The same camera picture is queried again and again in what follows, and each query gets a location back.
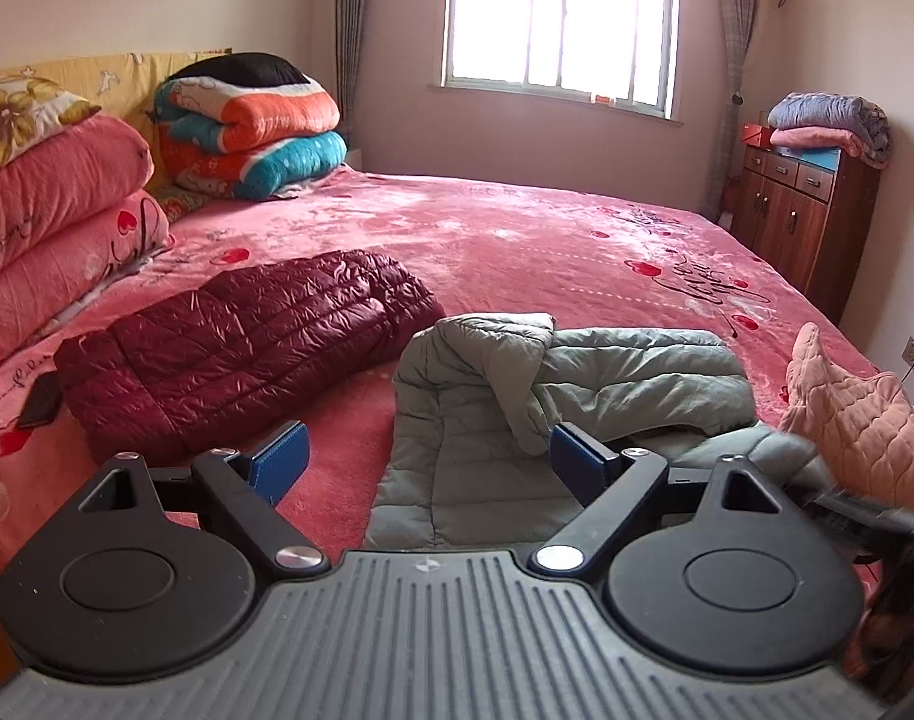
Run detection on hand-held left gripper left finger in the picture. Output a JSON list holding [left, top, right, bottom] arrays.
[[77, 421, 332, 573]]

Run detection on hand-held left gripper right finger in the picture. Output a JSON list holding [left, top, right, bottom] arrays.
[[529, 422, 784, 573]]

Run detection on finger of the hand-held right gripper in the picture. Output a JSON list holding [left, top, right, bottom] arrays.
[[800, 486, 914, 563]]

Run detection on pink quilted jacket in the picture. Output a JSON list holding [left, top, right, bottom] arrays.
[[778, 322, 914, 517]]

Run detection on grey-green down jacket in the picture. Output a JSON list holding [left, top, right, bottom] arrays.
[[362, 313, 837, 550]]

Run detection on person's dark hair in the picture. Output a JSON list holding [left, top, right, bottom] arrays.
[[839, 540, 914, 691]]

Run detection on maroon down jacket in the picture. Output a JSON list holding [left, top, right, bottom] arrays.
[[53, 249, 446, 466]]

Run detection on bed with pink bedspread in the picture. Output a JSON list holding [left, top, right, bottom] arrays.
[[0, 165, 908, 593]]

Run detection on black phone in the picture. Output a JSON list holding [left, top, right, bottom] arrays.
[[16, 371, 66, 430]]

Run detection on patterned pillow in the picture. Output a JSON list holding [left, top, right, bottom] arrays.
[[157, 184, 212, 224]]

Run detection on folded teal dotted blanket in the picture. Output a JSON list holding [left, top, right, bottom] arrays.
[[160, 131, 350, 201]]

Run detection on brown wooden cabinet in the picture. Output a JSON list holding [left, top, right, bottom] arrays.
[[729, 142, 882, 327]]

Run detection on folded orange striped blanket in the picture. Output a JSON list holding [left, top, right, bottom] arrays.
[[154, 75, 341, 155]]

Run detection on folded plain pink quilt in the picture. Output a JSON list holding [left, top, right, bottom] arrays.
[[0, 114, 156, 293]]

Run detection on folded pink blanket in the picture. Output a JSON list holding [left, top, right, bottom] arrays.
[[769, 126, 870, 158]]

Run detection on black cloth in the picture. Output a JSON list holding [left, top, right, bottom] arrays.
[[164, 52, 311, 89]]

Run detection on yellow headboard cover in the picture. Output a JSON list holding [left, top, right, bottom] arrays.
[[0, 51, 233, 188]]

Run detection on folded blankets on cabinet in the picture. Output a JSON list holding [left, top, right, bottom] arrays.
[[768, 92, 893, 166]]

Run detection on white floral pillow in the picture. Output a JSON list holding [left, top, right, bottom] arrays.
[[0, 75, 101, 185]]

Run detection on grey checked curtain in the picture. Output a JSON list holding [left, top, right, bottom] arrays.
[[697, 0, 762, 222], [335, 0, 375, 151]]

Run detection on barred window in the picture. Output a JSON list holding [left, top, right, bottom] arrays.
[[427, 0, 687, 121]]

